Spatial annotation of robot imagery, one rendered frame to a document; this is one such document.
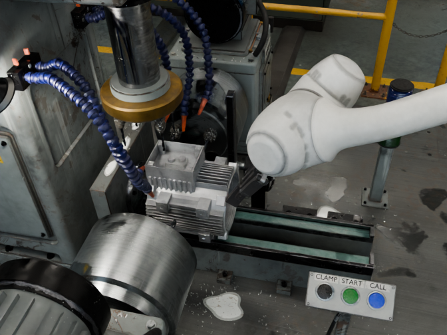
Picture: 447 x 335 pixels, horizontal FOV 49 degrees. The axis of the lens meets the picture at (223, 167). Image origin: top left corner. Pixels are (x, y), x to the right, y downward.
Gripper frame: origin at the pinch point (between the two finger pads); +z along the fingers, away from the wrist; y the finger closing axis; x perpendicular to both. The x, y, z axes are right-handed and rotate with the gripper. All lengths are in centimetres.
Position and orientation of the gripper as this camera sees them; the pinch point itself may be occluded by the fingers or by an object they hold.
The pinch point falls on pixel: (238, 194)
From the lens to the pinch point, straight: 113.6
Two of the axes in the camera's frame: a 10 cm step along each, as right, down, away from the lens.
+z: -4.6, 5.8, 6.7
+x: 8.6, 4.8, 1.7
